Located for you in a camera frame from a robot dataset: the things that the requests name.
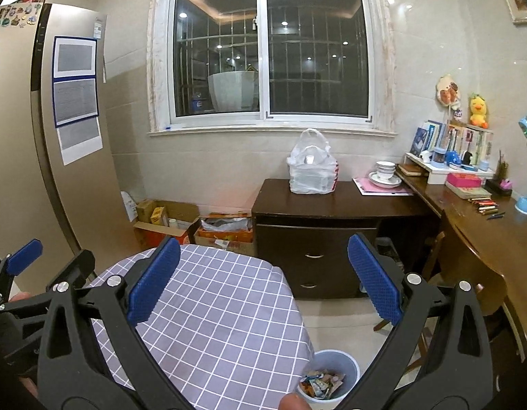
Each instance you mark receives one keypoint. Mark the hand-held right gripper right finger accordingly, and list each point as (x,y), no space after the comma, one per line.
(374,282)

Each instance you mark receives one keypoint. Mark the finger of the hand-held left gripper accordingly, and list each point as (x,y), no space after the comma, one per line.
(24,256)
(77,268)

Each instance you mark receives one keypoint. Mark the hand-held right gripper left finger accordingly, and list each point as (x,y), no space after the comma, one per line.
(154,279)

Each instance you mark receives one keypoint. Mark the blue plastic bin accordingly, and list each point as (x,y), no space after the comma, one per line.
(331,358)

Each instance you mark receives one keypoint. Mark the person's left hand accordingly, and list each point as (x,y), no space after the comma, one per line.
(21,296)

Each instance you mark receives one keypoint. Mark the person's right hand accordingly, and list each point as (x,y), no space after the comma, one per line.
(291,402)

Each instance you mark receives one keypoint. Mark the dark wooden drawer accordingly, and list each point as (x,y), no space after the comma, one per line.
(327,285)
(289,250)

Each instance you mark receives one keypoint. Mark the yellow small box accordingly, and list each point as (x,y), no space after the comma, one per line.
(158,215)

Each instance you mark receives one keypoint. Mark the small brown cardboard box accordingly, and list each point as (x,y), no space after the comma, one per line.
(144,210)

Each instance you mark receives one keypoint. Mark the open cardboard box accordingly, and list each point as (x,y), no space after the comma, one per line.
(183,211)

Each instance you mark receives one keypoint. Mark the white paper bag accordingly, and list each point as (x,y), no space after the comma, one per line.
(127,207)

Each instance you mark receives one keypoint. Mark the orange sided cardboard box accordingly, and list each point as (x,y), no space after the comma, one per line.
(225,235)

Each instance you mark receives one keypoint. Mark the round table, checked cloth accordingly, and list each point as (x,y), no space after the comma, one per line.
(229,329)

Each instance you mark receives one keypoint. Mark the brown wooden chair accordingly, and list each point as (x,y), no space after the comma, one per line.
(468,277)

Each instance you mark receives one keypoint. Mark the pink paper folder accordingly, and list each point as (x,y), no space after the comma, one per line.
(365,188)

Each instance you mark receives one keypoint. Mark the gold refrigerator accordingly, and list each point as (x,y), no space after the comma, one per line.
(24,158)

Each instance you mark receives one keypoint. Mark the white ceramic bowl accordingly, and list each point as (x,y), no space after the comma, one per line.
(386,168)

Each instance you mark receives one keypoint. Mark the brown wooden desk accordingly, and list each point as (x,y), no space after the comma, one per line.
(472,222)

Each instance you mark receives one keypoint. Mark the brown notebook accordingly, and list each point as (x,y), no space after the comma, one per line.
(410,170)

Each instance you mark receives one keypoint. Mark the white desk shelf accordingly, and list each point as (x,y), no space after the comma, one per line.
(434,177)

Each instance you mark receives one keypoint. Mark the dark wooden cabinet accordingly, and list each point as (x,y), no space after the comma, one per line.
(280,200)

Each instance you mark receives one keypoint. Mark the white plastic bag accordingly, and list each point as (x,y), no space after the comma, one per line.
(310,175)

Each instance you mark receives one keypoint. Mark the white printed sheet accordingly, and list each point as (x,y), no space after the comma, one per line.
(79,141)

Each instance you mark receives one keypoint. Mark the beige book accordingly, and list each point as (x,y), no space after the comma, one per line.
(472,193)

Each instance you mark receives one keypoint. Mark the group of coloured pens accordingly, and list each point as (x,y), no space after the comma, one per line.
(485,207)

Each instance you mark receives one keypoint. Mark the pink box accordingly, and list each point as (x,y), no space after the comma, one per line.
(464,179)

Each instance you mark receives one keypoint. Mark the blue clear jar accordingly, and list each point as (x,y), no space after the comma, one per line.
(439,158)

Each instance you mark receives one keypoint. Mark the black pen holder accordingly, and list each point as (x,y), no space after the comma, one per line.
(498,187)

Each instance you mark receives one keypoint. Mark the blue framed printed sheet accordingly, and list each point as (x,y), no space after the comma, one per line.
(75,100)
(74,57)

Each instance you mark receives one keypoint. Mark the row of books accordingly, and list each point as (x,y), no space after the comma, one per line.
(459,139)

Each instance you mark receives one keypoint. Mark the yellow plush duck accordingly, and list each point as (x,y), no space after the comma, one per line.
(477,111)

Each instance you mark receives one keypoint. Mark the white round tub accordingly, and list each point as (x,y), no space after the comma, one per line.
(231,92)

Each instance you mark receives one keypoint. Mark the cartoon hand fan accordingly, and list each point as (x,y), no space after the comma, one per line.
(447,89)

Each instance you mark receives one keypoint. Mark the energy label sticker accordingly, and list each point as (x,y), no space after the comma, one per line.
(99,29)

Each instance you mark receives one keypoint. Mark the cluster of fridge magnets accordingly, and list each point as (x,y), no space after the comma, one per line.
(15,13)

